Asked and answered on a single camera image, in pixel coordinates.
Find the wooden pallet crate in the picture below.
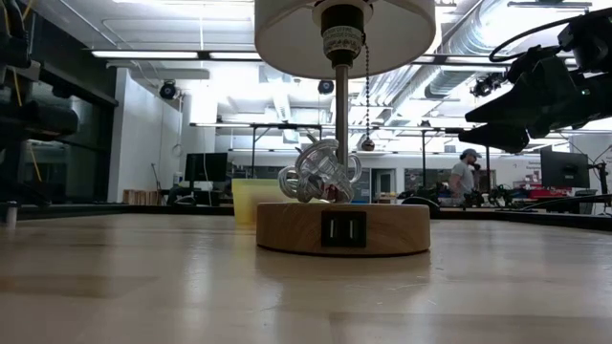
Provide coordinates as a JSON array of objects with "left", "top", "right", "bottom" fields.
[{"left": 121, "top": 188, "right": 166, "bottom": 206}]

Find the black arched handle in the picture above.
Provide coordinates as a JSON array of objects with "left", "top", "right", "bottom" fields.
[{"left": 400, "top": 196, "right": 442, "bottom": 214}]

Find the black camera cable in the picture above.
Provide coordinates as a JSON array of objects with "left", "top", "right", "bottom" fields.
[{"left": 487, "top": 13, "right": 579, "bottom": 63}]

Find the long fluorescent ceiling light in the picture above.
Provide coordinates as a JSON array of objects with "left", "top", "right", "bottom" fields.
[{"left": 90, "top": 50, "right": 262, "bottom": 61}]

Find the person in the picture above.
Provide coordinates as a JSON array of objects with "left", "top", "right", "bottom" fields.
[{"left": 448, "top": 147, "right": 483, "bottom": 207}]

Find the black computer monitor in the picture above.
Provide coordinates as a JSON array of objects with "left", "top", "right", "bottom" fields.
[
  {"left": 540, "top": 150, "right": 591, "bottom": 189},
  {"left": 184, "top": 152, "right": 230, "bottom": 183}
]

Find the white shade wooden table lamp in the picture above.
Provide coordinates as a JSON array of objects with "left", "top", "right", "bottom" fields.
[{"left": 253, "top": 0, "right": 437, "bottom": 257}]

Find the yellow translucent plastic bin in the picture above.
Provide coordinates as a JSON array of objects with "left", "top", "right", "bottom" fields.
[{"left": 230, "top": 178, "right": 288, "bottom": 228}]

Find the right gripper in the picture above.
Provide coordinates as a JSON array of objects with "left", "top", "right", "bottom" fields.
[{"left": 457, "top": 59, "right": 612, "bottom": 154}]

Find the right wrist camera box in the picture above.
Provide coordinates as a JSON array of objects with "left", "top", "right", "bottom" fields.
[{"left": 557, "top": 8, "right": 612, "bottom": 73}]

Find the silver ventilation duct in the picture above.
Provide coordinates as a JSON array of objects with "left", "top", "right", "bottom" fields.
[{"left": 425, "top": 0, "right": 508, "bottom": 99}]

